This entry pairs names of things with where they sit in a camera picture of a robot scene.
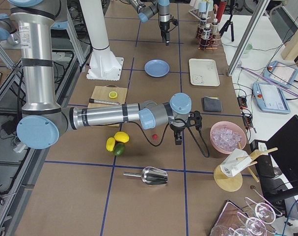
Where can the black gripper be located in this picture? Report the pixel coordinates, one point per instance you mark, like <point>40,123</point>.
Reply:
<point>165,27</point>
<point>176,128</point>

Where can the blue round plate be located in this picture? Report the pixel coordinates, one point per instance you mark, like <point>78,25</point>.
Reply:
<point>156,68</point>

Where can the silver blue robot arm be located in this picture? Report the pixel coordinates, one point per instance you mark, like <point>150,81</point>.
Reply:
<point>44,120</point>
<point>160,7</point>

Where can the dark bottle white cap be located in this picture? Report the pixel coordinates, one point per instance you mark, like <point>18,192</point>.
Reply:
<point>202,28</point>

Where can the grey folded cloth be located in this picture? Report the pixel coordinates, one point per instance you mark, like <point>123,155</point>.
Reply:
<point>211,104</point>

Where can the light blue cup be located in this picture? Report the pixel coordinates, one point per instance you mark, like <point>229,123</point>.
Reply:
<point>203,5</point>

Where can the pink bowl of ice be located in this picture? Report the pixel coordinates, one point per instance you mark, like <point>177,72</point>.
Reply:
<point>226,136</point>

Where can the steel ice scoop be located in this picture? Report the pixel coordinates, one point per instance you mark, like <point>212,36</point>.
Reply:
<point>150,176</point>

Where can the cream bear tray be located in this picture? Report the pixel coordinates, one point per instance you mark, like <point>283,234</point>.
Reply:
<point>203,72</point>

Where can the yellow lemon back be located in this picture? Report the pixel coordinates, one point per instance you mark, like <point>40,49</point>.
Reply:
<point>121,137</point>

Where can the yellow lemon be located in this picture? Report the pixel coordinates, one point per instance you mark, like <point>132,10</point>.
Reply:
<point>110,144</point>
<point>121,137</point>

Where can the green avocado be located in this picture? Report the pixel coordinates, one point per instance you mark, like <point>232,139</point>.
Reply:
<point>119,149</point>

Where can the white paper carton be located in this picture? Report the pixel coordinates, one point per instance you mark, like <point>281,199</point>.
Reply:
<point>237,161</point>

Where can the red cylinder bottle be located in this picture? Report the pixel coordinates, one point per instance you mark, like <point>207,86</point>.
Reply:
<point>221,9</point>

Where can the black tripod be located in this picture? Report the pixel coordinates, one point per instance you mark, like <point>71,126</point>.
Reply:
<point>229,22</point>

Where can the wooden cup stand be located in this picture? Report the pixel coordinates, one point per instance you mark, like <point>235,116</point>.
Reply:
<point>232,184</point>

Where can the yellow lemon front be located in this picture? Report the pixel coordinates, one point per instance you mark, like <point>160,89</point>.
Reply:
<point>110,144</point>

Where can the half lemon slice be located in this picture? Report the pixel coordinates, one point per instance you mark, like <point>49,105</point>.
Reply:
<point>112,94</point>

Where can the bamboo cutting board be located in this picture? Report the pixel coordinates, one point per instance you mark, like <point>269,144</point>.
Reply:
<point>101,93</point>

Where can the steel muddler black tip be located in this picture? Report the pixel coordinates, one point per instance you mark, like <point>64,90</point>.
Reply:
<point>91,100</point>

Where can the blue teach pendant near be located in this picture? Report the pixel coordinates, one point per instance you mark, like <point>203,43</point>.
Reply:
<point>270,98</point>

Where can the blue teach pendant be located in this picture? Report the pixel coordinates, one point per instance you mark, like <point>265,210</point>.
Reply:
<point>270,98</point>
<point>280,73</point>

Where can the black monitor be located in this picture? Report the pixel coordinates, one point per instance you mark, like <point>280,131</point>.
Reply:
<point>286,157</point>

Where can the clear wine glass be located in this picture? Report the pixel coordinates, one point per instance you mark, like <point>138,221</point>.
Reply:
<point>253,225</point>
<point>261,210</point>

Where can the blue teach pendant far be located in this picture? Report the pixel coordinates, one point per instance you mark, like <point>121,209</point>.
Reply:
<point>280,73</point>

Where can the white wire cup rack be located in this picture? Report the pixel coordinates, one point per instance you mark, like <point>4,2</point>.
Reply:
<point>197,14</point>

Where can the copper wire bottle rack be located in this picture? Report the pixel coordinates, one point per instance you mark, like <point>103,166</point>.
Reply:
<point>214,41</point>

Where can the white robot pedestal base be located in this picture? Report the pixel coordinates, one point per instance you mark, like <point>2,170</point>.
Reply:
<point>103,65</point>

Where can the aluminium frame post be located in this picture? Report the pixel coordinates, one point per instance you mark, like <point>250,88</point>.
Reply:
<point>257,14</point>

